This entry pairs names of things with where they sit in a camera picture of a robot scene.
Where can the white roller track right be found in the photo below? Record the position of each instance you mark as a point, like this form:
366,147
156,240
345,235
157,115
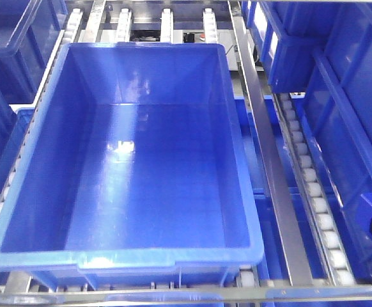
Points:
316,204

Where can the blue bin right neighbour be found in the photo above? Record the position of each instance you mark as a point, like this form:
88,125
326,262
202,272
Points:
325,51

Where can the blue bin neighbour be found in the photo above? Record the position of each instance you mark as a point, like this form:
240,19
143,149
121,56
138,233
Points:
325,51
28,33

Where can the large blue plastic bin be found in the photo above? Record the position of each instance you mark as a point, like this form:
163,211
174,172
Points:
133,172

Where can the blue bin left neighbour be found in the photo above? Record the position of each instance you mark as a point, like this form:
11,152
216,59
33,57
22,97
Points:
28,33

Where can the metal shelf divider rail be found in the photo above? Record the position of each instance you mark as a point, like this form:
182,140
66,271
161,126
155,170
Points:
299,271

